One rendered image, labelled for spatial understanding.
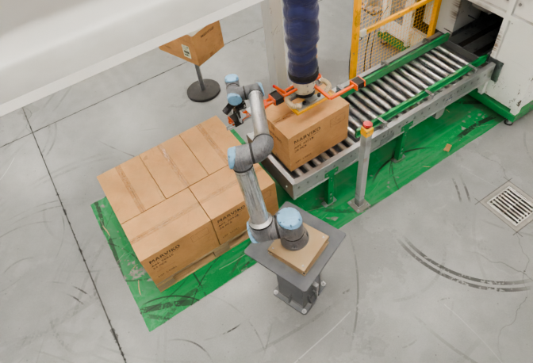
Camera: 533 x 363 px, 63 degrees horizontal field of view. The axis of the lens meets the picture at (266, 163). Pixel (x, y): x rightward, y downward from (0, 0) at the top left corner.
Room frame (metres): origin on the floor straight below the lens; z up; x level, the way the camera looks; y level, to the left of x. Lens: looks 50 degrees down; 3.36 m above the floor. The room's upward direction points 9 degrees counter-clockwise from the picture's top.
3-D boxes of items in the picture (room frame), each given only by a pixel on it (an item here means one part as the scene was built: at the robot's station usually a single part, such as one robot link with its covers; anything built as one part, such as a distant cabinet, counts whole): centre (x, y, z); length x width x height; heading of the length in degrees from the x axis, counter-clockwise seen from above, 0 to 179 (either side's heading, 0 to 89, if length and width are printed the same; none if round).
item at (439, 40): (3.27, -1.28, 0.60); 1.60 x 0.10 x 0.09; 116
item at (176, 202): (2.32, 0.71, 0.34); 1.20 x 1.00 x 0.40; 116
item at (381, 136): (2.58, -1.23, 0.50); 2.31 x 0.05 x 0.19; 116
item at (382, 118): (2.79, -1.52, 0.60); 1.60 x 0.10 x 0.09; 116
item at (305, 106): (2.43, -0.41, 1.10); 0.34 x 0.10 x 0.05; 117
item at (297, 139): (2.53, -0.36, 0.75); 0.60 x 0.40 x 0.40; 117
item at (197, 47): (4.05, 0.60, 0.82); 0.60 x 0.40 x 0.40; 47
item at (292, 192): (2.35, -0.03, 0.47); 0.70 x 0.03 x 0.15; 26
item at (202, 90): (4.05, 0.60, 0.31); 0.40 x 0.40 x 0.62
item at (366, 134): (2.16, -0.77, 0.50); 0.07 x 0.07 x 1.00; 26
